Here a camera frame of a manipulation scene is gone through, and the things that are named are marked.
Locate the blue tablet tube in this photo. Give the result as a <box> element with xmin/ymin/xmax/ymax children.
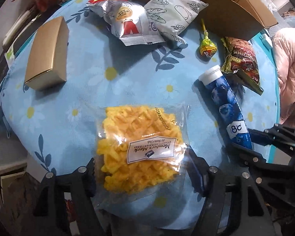
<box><xmin>198</xmin><ymin>65</ymin><xmax>253</xmax><ymax>150</ymax></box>

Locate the yellow crackers clear bag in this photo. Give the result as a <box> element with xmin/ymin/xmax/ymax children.
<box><xmin>93</xmin><ymin>104</ymin><xmax>190</xmax><ymax>207</ymax></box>

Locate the dark red green snack bag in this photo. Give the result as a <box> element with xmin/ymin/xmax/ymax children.
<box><xmin>221</xmin><ymin>37</ymin><xmax>264</xmax><ymax>95</ymax></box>

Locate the person in pink jacket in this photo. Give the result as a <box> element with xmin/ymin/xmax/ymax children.
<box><xmin>272</xmin><ymin>28</ymin><xmax>295</xmax><ymax>127</ymax></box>

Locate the blue floral tablecloth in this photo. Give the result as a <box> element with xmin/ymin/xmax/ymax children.
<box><xmin>0</xmin><ymin>3</ymin><xmax>278</xmax><ymax>230</ymax></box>

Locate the yellow lollipop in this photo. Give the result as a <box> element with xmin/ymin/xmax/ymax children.
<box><xmin>199</xmin><ymin>19</ymin><xmax>217</xmax><ymax>58</ymax></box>

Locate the brown cardboard box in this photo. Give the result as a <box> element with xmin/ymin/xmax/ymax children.
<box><xmin>130</xmin><ymin>0</ymin><xmax>279</xmax><ymax>42</ymax></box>

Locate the small gold cardboard box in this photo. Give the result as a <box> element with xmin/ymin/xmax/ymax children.
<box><xmin>24</xmin><ymin>16</ymin><xmax>69</xmax><ymax>91</ymax></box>

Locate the white bread print bag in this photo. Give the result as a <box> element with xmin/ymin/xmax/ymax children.
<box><xmin>144</xmin><ymin>0</ymin><xmax>209</xmax><ymax>44</ymax></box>

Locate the silver red snack bag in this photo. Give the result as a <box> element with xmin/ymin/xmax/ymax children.
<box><xmin>87</xmin><ymin>0</ymin><xmax>165</xmax><ymax>46</ymax></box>

